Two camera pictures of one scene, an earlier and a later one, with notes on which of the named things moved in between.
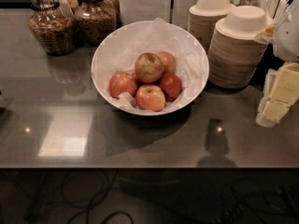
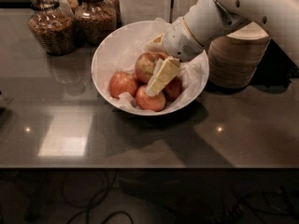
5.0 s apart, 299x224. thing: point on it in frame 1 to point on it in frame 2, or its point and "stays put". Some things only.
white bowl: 119,48 stays put
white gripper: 289,37 to 179,42
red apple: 149,67 stays put
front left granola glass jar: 52,21 stays put
